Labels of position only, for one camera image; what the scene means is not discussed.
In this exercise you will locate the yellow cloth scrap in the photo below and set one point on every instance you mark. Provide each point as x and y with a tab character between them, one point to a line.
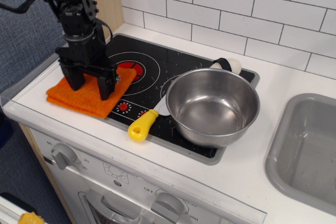
30	218

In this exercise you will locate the grey sink basin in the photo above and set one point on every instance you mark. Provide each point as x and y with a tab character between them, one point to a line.
301	160

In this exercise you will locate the orange towel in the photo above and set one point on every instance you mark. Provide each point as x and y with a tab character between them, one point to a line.
87	99

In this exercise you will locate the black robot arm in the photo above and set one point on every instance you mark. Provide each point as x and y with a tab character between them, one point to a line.
77	17

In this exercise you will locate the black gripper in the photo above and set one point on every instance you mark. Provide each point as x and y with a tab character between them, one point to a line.
88	56

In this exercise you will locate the stainless steel pot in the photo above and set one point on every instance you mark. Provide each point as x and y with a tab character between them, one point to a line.
211	107

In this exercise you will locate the white toy oven front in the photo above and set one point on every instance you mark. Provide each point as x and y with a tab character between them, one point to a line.
98	192

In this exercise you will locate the white toy with black band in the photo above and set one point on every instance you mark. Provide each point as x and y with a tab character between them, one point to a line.
228	64

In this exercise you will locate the grey left oven knob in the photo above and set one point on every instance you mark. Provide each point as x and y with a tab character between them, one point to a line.
63	156

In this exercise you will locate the grey oven knob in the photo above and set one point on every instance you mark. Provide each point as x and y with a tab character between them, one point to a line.
168	207
63	156

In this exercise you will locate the yellow handled spatula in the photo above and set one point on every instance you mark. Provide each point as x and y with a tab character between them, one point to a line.
139	129

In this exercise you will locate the black toy cooktop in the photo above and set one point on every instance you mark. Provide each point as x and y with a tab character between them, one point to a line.
156	68

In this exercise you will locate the grey right oven knob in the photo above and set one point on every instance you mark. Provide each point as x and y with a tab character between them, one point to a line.
168	207

